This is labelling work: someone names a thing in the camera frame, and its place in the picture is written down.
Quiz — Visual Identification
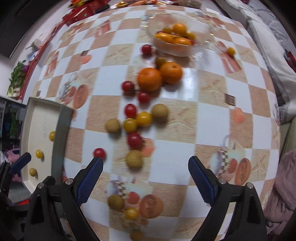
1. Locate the brown longan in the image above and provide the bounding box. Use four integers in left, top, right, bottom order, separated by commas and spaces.
151, 103, 170, 122
125, 150, 143, 169
108, 194, 125, 210
29, 168, 38, 177
105, 118, 121, 133

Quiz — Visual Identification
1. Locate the lone red cherry tomato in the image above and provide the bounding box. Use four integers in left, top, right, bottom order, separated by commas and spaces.
93, 148, 106, 160

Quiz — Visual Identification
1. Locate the yellow cherry tomato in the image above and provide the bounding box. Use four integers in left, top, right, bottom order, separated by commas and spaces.
49, 131, 55, 142
136, 111, 152, 127
123, 118, 137, 133
125, 208, 139, 220

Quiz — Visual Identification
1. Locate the pink plastic stool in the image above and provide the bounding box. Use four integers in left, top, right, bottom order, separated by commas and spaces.
5, 148, 22, 182

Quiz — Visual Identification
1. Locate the near left yellow tomato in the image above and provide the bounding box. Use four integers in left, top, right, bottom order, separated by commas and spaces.
35, 149, 44, 159

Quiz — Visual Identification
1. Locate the green cream cardboard tray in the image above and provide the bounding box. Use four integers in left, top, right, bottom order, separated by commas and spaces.
20, 97, 73, 193

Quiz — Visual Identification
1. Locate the large red cherry tomato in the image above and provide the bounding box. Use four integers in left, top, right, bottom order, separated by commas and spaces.
127, 133, 144, 151

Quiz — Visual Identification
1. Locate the pink fluffy cloth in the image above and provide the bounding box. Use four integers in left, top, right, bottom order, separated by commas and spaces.
263, 150, 295, 235

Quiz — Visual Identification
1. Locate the middle red cherry tomato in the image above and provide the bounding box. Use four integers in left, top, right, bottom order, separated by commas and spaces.
125, 103, 137, 118

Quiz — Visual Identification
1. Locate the green potted plant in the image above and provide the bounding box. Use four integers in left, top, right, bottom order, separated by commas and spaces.
7, 60, 29, 97

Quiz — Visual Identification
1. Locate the red tomato beside mandarin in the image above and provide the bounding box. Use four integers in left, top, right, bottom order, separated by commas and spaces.
137, 92, 151, 104

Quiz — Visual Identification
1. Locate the left red cherry tomato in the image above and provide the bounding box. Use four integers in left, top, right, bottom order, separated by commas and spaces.
121, 81, 134, 93

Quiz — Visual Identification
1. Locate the rear orange mandarin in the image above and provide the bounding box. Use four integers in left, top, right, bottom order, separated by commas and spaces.
159, 62, 183, 84

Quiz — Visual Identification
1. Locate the orange mandarin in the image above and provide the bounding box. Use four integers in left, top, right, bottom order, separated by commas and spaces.
137, 68, 163, 92
159, 62, 183, 84

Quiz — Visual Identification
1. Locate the front orange mandarin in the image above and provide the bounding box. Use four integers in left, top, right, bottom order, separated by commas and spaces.
137, 68, 163, 92

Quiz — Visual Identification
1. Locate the far small yellow tomato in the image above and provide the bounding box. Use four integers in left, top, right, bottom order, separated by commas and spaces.
226, 47, 236, 58

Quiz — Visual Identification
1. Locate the top red cherry tomato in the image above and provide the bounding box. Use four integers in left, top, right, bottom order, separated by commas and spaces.
141, 44, 152, 56

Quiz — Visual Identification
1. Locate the clear glass fruit bowl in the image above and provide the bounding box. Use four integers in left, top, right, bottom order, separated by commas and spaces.
144, 13, 214, 57

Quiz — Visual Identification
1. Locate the mandarin in bowl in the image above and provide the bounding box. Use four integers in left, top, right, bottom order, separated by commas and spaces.
172, 23, 187, 35

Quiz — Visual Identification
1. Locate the red gift box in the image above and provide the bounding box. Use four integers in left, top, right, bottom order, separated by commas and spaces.
62, 5, 94, 26

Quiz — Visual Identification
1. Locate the white quilted cushion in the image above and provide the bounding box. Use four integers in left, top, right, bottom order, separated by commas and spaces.
226, 1, 295, 124

